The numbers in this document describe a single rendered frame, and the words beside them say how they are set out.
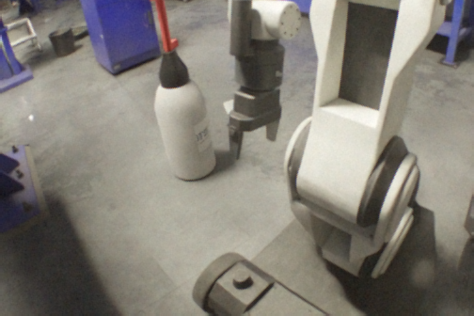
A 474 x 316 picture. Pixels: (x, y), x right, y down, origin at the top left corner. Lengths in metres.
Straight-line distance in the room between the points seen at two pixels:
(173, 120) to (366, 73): 0.91
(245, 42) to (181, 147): 0.83
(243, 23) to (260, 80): 0.10
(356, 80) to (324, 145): 0.10
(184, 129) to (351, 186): 0.91
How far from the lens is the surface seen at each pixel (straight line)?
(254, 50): 0.55
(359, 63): 0.45
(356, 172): 0.42
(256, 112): 0.58
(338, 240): 0.73
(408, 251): 0.98
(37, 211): 1.58
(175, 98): 1.21
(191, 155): 1.33
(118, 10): 2.62
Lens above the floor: 0.94
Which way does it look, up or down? 33 degrees down
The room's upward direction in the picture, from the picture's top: 7 degrees counter-clockwise
